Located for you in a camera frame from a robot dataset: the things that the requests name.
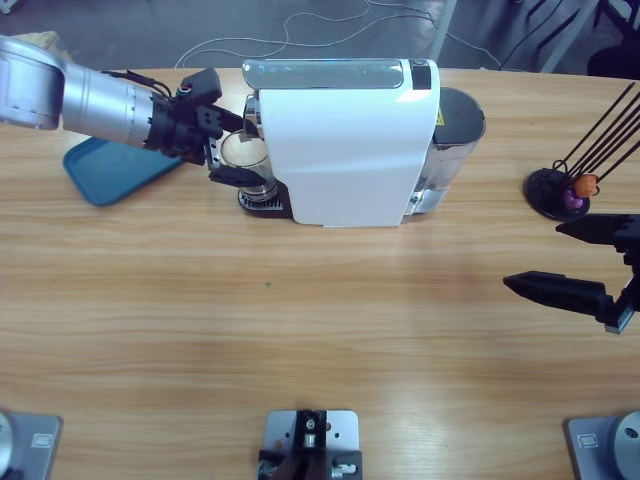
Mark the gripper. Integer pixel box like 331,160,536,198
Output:
502,213,640,335
144,94,271,187

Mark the clear drinking glass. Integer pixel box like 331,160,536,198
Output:
219,128,279,201

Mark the silver coffee machine lever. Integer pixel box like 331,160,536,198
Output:
242,58,407,91

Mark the orange coffee capsule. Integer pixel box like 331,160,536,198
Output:
573,173,600,199

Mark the white capsule coffee machine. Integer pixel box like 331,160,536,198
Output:
242,57,444,230

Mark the black drip tray metal grille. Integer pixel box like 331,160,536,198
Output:
237,192,294,221

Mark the blue rectangular plastic tray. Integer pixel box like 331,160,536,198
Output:
63,137,186,207

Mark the clear water tank black lid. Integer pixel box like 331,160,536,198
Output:
407,86,487,219

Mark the black chair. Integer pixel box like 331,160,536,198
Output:
585,42,640,81

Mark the light wooden crate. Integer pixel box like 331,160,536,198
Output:
12,30,76,64

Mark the white metal table leg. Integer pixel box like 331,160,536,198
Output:
429,0,459,64

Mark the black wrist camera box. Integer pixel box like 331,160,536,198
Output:
180,67,224,109

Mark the black wire capsule holder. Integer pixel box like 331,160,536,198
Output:
523,82,640,222

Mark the white floor cable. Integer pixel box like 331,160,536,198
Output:
174,0,501,71

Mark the arm grey base plate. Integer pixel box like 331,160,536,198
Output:
0,410,64,480
564,410,640,480

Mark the white slanted frame leg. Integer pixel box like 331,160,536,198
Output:
542,0,601,74

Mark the center grey mount plate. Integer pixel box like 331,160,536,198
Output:
257,408,364,480

